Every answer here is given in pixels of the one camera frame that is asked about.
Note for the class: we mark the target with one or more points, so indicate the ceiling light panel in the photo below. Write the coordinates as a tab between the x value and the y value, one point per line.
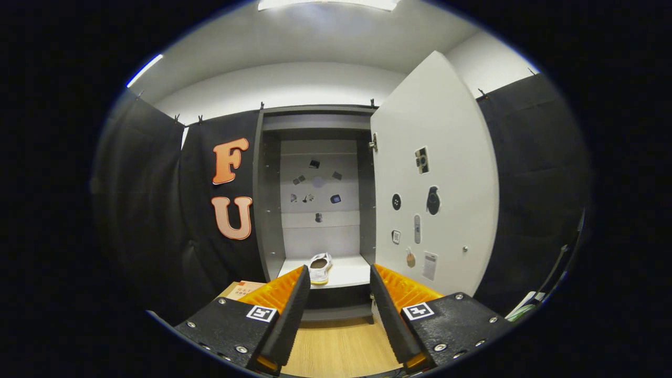
325	4
144	71

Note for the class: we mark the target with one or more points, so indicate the black backdrop cloth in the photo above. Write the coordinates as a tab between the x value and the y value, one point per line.
535	199

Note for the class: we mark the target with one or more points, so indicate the white shoe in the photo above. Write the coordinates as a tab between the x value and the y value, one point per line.
319	270

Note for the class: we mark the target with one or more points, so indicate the metal door hinge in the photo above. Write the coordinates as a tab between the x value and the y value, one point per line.
374	143

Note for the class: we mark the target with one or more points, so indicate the black frame stand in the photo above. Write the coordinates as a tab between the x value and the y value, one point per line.
556	270

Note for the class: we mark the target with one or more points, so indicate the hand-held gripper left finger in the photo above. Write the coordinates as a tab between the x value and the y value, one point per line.
287	328

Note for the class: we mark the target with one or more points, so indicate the beige cover book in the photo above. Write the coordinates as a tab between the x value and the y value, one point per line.
247	289

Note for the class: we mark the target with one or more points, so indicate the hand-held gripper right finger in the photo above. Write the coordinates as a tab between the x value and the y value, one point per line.
388	320

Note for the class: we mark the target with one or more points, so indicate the grey shoe cabinet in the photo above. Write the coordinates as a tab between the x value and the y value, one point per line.
268	210

